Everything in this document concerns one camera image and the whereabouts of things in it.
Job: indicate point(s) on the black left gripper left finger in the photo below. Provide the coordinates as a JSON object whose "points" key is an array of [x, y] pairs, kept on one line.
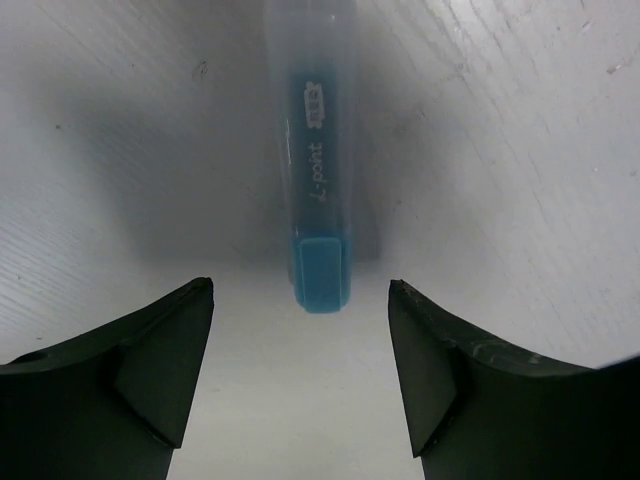
{"points": [[112, 403]]}

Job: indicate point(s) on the blue highlighter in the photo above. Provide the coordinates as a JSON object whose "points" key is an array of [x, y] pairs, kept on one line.
{"points": [[311, 47]]}

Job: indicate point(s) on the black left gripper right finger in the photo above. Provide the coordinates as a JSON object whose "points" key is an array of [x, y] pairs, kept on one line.
{"points": [[480, 407]]}

